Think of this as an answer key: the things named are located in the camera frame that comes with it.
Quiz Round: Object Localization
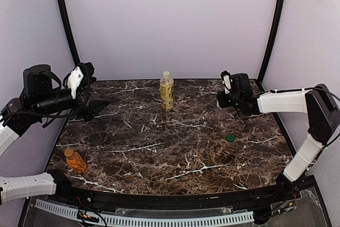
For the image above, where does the green bottle cap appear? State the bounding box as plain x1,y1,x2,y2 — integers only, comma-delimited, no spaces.
225,134,235,142

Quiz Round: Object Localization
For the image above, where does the orange juice bottle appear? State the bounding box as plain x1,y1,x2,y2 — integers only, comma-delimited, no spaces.
64,148,87,174

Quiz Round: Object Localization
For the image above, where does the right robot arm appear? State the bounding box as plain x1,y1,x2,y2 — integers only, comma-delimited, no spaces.
217,71,339,194

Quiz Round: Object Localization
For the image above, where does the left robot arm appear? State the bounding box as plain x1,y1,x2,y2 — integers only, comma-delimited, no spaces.
1,62,109,203

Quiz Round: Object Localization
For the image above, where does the yellow tea bottle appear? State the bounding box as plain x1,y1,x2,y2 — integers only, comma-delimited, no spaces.
160,71,174,111

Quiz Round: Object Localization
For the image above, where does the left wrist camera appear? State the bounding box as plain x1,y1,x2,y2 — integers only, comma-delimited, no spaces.
63,62,96,99

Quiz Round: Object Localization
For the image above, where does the black front rail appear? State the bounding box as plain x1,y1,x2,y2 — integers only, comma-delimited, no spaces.
61,186,277,210

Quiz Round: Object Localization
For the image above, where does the left black frame post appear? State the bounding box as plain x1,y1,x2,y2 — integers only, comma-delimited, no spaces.
57,0,80,65

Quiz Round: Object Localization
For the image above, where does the black frame post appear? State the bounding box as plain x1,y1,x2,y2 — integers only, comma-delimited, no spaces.
57,0,80,65
257,0,284,83

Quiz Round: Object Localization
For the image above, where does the white slotted cable duct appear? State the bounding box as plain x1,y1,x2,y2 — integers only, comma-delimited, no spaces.
35,199,254,226

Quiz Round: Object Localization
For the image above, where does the right black frame post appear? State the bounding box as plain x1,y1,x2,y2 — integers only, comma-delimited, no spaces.
257,0,284,83

